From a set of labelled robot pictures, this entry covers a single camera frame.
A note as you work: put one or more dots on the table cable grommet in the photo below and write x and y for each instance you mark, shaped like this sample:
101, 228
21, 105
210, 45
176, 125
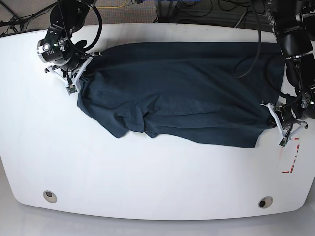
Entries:
265, 202
50, 196

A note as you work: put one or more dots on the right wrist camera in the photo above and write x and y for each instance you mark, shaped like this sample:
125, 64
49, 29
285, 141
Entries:
71, 89

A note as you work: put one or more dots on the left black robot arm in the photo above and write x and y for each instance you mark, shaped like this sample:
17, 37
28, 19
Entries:
293, 25

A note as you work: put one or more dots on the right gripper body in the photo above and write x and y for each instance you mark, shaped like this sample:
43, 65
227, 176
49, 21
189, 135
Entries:
70, 71

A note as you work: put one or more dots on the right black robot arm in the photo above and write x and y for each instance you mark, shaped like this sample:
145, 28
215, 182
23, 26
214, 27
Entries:
66, 18

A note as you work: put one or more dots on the left table cable grommet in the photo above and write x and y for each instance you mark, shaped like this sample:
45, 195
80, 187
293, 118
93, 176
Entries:
50, 196

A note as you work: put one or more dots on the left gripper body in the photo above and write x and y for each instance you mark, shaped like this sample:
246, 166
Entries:
288, 126

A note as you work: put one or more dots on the black tripod stand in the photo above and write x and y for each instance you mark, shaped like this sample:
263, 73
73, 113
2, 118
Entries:
34, 13

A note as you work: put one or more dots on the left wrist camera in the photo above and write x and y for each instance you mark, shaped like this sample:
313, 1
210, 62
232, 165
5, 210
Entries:
284, 141

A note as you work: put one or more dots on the right table cable grommet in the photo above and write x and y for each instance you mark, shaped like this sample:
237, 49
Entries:
265, 202

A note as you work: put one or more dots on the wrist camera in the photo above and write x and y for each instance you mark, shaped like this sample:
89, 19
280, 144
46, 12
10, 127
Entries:
71, 89
284, 141

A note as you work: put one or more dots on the dark navy T-shirt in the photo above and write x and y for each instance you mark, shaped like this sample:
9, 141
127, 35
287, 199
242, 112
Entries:
200, 91

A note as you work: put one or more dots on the red tape rectangle marking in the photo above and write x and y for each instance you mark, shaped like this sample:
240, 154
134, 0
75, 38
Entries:
288, 155

